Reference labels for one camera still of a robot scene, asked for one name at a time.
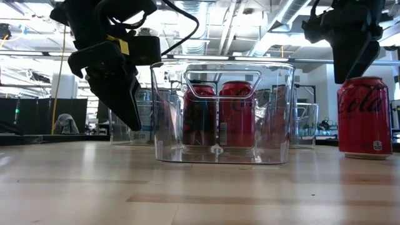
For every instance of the ribbed silver ceiling duct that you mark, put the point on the ribbed silver ceiling duct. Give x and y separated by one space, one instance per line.
190 48

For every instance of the red Darth Vader Coke can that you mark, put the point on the red Darth Vader Coke can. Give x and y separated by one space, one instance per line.
200 118

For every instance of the black partition panel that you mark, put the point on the black partition panel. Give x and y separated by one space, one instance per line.
31 115

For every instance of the clear plastic bin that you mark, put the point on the clear plastic bin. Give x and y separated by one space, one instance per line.
117 137
165 150
306 137

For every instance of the black ceiling spotlight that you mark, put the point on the black ceiling spotlight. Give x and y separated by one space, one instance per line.
143 31

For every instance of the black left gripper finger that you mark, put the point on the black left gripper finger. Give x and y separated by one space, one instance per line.
118 97

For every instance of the red Coca-Cola Zero can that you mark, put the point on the red Coca-Cola Zero can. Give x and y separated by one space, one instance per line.
237 125
364 125

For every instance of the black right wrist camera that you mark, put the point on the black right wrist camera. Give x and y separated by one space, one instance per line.
315 28

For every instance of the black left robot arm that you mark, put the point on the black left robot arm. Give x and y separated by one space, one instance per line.
87 18

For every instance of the Celsius Tropical Vibe can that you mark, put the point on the Celsius Tropical Vibe can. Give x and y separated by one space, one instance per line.
265 118
281 118

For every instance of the long ceiling light rail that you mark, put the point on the long ceiling light rail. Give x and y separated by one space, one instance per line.
200 57

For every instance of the grey draped jacket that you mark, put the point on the grey draped jacket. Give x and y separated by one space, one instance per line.
65 125

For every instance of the large round ceiling duct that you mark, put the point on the large round ceiling duct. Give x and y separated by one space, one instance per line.
287 15

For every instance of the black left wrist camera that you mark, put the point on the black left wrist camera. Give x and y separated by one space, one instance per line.
143 50

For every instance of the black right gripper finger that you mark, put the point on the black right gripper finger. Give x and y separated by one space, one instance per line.
373 53
347 53

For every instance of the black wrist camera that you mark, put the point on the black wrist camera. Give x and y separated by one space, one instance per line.
143 50
315 28

